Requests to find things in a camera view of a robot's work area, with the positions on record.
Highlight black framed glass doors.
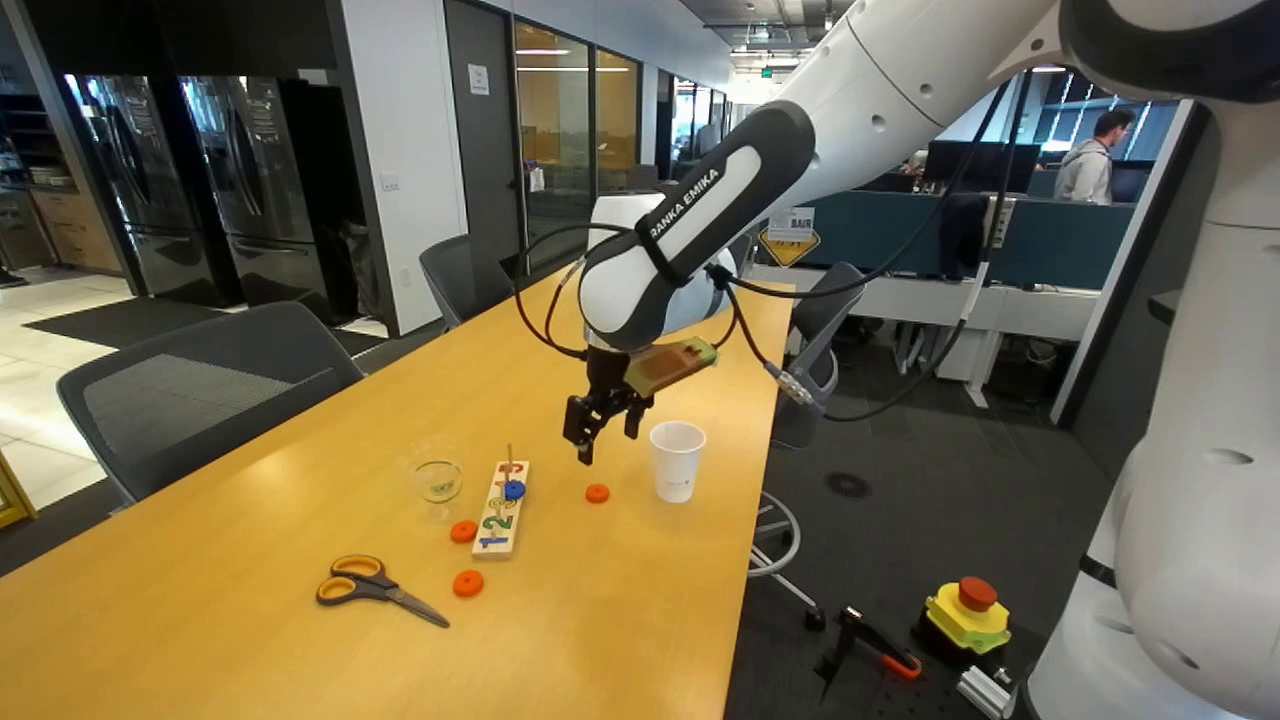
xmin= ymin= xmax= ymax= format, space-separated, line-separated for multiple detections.
xmin=24 ymin=0 xmax=397 ymax=330

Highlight clear glass cup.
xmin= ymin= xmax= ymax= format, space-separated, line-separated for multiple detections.
xmin=412 ymin=456 xmax=469 ymax=507

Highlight yellow red emergency stop button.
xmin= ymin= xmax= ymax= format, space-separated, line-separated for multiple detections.
xmin=914 ymin=573 xmax=1016 ymax=673

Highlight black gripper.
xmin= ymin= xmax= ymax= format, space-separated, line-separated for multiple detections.
xmin=560 ymin=338 xmax=660 ymax=469

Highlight silver metal box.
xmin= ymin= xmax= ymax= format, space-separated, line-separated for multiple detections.
xmin=958 ymin=658 xmax=1025 ymax=720

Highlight black clamp orange handle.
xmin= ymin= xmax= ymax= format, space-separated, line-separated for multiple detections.
xmin=812 ymin=605 xmax=927 ymax=694

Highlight orange handled scissors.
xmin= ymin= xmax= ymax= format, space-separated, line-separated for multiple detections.
xmin=311 ymin=553 xmax=457 ymax=631

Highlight person in white shirt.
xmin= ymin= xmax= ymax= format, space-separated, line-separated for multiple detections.
xmin=1052 ymin=109 xmax=1138 ymax=207

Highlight grey chair base with footring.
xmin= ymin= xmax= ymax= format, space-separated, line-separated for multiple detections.
xmin=743 ymin=486 xmax=833 ymax=631

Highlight white office desk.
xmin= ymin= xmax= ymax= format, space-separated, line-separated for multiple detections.
xmin=738 ymin=261 xmax=1111 ymax=416

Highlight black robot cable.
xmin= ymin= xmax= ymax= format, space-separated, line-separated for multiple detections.
xmin=511 ymin=71 xmax=1074 ymax=427

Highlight white paper cup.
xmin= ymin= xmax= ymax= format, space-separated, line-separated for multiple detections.
xmin=644 ymin=416 xmax=713 ymax=507

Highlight yellow frame stand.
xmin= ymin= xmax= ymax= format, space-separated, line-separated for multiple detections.
xmin=0 ymin=451 xmax=36 ymax=536

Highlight grey mesh office chair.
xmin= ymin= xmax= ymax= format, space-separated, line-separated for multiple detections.
xmin=417 ymin=230 xmax=519 ymax=330
xmin=784 ymin=257 xmax=871 ymax=403
xmin=51 ymin=296 xmax=367 ymax=507

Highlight brown wrist camera board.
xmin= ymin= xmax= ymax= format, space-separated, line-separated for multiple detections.
xmin=624 ymin=336 xmax=722 ymax=400

